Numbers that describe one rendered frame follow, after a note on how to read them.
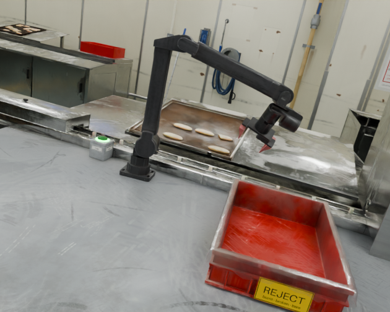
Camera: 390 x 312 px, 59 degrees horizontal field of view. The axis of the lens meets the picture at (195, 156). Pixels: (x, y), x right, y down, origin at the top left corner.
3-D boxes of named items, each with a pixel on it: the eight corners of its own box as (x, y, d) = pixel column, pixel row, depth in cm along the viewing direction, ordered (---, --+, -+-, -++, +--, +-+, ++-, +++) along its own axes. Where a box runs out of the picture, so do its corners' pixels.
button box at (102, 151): (86, 164, 142) (88, 138, 139) (97, 159, 149) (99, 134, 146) (103, 169, 140) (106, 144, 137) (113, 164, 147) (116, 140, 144)
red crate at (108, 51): (79, 51, 471) (80, 41, 467) (93, 51, 504) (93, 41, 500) (112, 58, 462) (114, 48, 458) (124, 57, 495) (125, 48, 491)
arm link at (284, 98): (279, 86, 124) (283, 89, 116) (307, 100, 125) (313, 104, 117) (262, 115, 128) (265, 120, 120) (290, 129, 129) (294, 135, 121)
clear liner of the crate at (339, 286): (199, 284, 80) (207, 249, 77) (227, 200, 126) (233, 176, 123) (346, 331, 75) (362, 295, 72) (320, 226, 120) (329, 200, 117)
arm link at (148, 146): (158, 28, 121) (152, 27, 112) (195, 36, 121) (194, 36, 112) (138, 147, 136) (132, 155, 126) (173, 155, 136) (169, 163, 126)
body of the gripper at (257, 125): (268, 143, 127) (278, 130, 122) (244, 128, 128) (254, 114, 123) (273, 134, 132) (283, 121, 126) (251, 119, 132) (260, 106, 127)
